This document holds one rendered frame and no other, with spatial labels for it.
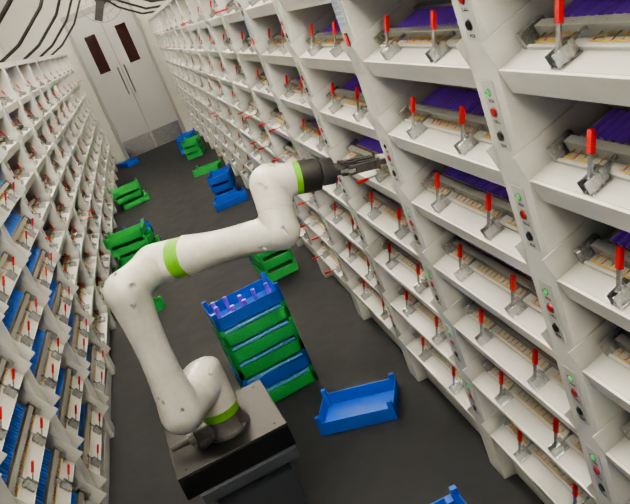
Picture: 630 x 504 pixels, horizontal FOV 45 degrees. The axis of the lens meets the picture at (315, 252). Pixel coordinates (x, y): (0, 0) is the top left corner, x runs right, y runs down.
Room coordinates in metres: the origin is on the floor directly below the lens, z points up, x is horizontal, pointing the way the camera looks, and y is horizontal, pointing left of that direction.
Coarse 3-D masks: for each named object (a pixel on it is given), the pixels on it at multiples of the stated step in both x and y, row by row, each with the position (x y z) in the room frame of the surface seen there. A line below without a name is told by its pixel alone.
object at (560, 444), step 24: (480, 360) 1.87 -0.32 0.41; (480, 384) 1.83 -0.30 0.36; (504, 384) 1.76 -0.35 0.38; (504, 408) 1.68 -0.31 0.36; (528, 408) 1.62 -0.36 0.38; (528, 432) 1.56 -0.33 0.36; (552, 432) 1.51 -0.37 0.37; (552, 456) 1.44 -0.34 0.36; (576, 456) 1.40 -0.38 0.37; (576, 480) 1.34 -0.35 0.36
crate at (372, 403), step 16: (368, 384) 2.59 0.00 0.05; (384, 384) 2.57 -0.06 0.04; (336, 400) 2.63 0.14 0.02; (352, 400) 2.60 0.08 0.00; (368, 400) 2.56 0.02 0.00; (384, 400) 2.52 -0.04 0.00; (320, 416) 2.51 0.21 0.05; (336, 416) 2.54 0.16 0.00; (352, 416) 2.41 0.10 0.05; (368, 416) 2.40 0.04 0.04; (384, 416) 2.38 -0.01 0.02; (320, 432) 2.45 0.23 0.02; (336, 432) 2.44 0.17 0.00
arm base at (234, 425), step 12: (240, 408) 2.14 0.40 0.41; (228, 420) 2.08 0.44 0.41; (240, 420) 2.11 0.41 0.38; (192, 432) 2.11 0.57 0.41; (204, 432) 2.09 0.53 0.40; (216, 432) 2.08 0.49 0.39; (228, 432) 2.07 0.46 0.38; (240, 432) 2.07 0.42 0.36; (180, 444) 2.09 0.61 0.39; (192, 444) 2.08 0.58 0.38; (204, 444) 2.06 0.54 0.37
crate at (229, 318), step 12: (264, 276) 3.05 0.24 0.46; (264, 288) 3.06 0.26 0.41; (276, 288) 2.87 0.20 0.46; (228, 300) 3.02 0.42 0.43; (252, 300) 2.99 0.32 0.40; (264, 300) 2.86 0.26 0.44; (276, 300) 2.87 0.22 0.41; (228, 312) 2.97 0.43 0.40; (240, 312) 2.83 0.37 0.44; (252, 312) 2.84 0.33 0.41; (216, 324) 2.81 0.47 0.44; (228, 324) 2.82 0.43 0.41
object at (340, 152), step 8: (352, 136) 2.56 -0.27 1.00; (360, 136) 2.57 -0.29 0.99; (344, 144) 2.56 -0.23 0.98; (352, 144) 2.54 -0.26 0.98; (336, 152) 2.55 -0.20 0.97; (344, 152) 2.56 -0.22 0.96; (336, 160) 2.55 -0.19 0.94; (360, 176) 2.32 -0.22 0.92; (368, 176) 2.23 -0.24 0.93; (368, 184) 2.29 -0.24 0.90; (376, 184) 2.15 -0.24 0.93; (384, 184) 2.09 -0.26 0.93; (392, 184) 1.96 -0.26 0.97; (384, 192) 2.12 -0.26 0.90; (392, 192) 2.00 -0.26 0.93
